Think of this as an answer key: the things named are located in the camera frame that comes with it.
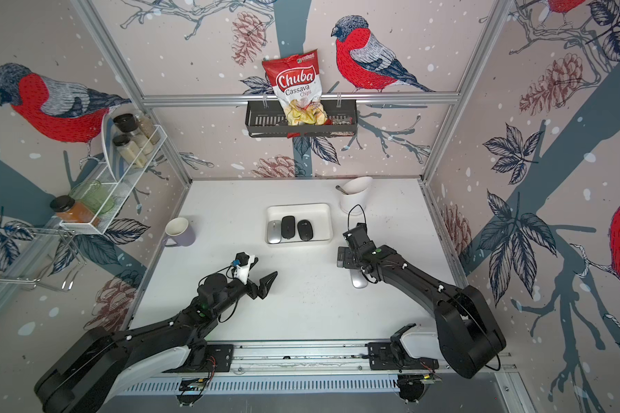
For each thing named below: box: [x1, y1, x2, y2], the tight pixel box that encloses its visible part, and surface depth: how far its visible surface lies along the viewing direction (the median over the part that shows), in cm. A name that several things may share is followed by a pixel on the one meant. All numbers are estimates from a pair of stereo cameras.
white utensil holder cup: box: [340, 176, 373, 216], surface depth 107 cm
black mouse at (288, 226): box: [280, 215, 297, 240], surface depth 103 cm
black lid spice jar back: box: [112, 112, 154, 155], surface depth 82 cm
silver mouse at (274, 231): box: [266, 219, 282, 245], surface depth 103 cm
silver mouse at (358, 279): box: [349, 269, 369, 290], surface depth 92 cm
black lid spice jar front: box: [111, 134, 148, 169], surface depth 79 cm
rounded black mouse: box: [297, 219, 315, 242], surface depth 103 cm
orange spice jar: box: [49, 195, 96, 223], surface depth 62 cm
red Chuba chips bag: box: [261, 49, 331, 127], surface depth 84 cm
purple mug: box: [162, 216, 196, 247], surface depth 97 cm
